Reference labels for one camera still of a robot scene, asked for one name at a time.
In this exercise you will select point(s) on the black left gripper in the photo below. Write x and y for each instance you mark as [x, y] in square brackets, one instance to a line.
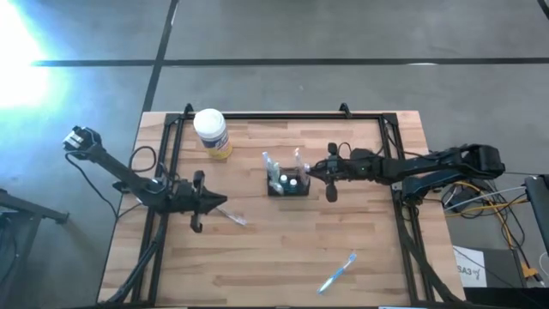
[184, 197]

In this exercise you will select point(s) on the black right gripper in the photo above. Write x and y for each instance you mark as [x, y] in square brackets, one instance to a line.
[345, 167]

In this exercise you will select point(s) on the blue toothbrush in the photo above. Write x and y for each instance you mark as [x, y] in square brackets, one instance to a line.
[337, 272]
[267, 161]
[302, 173]

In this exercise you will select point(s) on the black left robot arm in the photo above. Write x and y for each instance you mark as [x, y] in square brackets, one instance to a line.
[116, 169]

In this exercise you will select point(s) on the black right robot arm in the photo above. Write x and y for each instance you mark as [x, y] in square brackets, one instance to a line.
[412, 165]

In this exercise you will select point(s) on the small translucent travel bottle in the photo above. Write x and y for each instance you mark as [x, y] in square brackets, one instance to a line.
[283, 178]
[293, 183]

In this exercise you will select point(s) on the white wipes canister yellow label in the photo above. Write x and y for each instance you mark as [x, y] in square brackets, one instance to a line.
[210, 124]

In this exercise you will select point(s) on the black power supply brick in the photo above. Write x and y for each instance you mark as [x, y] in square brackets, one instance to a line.
[465, 199]

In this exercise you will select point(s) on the white paper label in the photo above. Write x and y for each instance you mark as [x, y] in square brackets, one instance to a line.
[472, 257]

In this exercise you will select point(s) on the black metal stand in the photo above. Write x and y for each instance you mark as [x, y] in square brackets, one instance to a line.
[30, 207]

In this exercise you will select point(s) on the dark grey box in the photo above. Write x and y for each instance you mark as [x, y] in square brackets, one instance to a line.
[504, 266]

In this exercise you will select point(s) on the black floor case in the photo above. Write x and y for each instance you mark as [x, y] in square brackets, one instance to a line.
[506, 300]

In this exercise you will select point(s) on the black aluminium table frame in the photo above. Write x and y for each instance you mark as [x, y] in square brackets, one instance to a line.
[279, 116]

